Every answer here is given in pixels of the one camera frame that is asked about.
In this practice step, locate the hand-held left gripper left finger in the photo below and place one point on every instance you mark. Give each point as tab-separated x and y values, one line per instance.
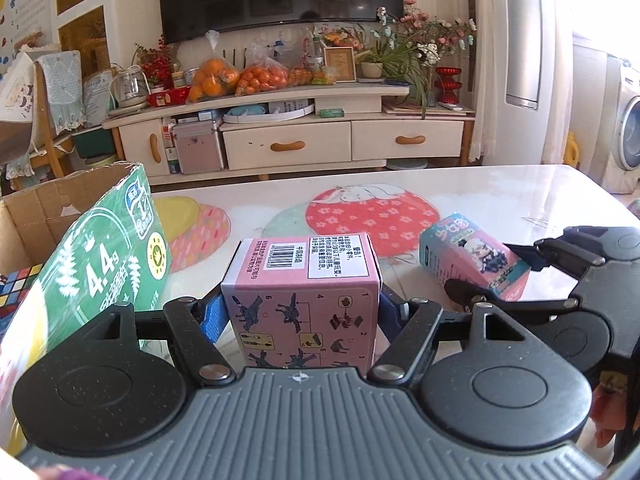
215	320

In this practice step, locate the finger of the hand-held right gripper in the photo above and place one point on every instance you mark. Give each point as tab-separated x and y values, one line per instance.
525	309
575	250

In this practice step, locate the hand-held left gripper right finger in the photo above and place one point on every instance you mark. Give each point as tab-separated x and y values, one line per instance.
390	315

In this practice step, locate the pink teal figure box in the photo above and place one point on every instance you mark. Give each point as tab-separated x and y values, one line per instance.
470	255

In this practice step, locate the pink toy box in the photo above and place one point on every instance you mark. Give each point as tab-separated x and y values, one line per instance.
300	305

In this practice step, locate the green printed cardboard box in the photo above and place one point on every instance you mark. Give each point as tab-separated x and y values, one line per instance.
100	260

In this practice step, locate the person's right hand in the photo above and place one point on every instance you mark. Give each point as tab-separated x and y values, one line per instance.
607	405

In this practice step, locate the yellow detergent bottle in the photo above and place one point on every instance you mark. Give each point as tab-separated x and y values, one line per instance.
572	150

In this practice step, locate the white washing machine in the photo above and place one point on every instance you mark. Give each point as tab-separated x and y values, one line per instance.
625	130

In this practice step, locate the round grey scale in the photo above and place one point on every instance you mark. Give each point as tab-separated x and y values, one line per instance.
406	164

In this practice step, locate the silver metal case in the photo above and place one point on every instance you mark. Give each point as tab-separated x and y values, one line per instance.
197	147

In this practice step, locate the white remote control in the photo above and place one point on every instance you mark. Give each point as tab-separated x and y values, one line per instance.
450	106

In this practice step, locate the white television cabinet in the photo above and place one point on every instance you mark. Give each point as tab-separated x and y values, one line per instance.
300	145

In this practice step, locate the green trash bin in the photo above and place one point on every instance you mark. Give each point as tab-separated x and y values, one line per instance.
100	161

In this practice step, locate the colourful puzzle cube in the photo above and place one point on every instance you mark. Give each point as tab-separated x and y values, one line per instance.
17	290

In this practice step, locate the white standing air conditioner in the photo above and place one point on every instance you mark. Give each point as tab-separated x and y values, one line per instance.
520	50

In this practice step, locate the small green box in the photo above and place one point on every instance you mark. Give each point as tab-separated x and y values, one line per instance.
333	112

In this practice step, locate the white curtain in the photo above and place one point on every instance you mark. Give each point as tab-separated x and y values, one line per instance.
482	60

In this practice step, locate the round white tray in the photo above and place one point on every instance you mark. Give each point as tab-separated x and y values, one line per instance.
270	114

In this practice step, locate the green storage box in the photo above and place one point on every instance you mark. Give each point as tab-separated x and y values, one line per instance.
95	142

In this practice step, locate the red flat box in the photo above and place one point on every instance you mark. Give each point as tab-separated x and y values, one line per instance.
169	96

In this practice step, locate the bag of large oranges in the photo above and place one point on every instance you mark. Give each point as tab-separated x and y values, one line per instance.
212	77

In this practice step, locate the bag of small tangerines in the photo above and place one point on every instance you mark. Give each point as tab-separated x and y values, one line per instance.
262	77

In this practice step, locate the glass kettle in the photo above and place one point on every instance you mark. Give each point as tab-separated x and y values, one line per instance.
130	85

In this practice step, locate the small orange fruit bag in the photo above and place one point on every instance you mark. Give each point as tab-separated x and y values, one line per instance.
300	76

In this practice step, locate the green potted plant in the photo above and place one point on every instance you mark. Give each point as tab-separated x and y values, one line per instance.
395	60

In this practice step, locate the framed picture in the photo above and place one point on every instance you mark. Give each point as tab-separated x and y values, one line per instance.
340	64

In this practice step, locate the vase of artificial flowers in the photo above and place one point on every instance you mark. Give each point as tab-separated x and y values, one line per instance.
435	35

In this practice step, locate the red berry branches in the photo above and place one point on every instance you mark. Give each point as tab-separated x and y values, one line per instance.
155	60

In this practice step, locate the wooden chair with lace cover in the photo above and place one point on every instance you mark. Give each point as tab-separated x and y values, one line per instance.
60	90

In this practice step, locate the orange flower bouquet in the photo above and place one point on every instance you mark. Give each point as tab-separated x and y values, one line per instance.
340	37

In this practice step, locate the white printed tote bag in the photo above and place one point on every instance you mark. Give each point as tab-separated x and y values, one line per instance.
15	90

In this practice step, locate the wall poster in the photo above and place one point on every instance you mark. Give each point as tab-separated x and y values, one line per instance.
22	5

